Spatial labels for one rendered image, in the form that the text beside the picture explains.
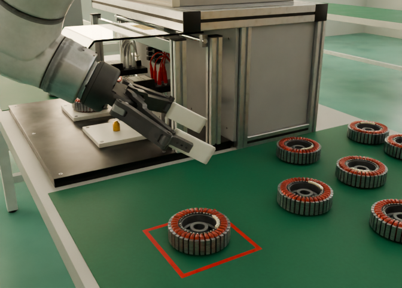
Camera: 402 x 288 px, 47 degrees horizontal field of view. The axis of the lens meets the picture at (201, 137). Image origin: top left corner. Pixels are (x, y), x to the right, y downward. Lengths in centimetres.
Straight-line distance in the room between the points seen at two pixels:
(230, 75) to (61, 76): 59
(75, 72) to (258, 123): 68
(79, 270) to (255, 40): 71
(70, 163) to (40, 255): 112
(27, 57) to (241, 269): 46
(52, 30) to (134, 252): 39
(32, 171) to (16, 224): 132
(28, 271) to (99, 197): 117
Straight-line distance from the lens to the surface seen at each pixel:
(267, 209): 95
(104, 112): 146
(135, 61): 155
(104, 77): 71
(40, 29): 68
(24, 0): 66
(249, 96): 122
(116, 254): 83
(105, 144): 121
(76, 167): 112
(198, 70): 134
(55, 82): 71
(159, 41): 118
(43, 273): 211
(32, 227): 244
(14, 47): 69
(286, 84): 129
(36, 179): 114
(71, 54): 71
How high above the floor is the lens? 122
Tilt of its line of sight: 21 degrees down
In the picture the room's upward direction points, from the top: straight up
